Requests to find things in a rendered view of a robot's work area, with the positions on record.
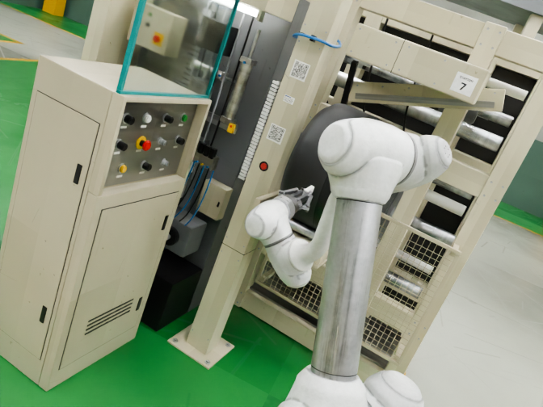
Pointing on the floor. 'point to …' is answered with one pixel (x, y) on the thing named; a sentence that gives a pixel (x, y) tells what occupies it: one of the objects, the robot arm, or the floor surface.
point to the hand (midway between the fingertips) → (308, 191)
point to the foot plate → (199, 350)
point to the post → (255, 176)
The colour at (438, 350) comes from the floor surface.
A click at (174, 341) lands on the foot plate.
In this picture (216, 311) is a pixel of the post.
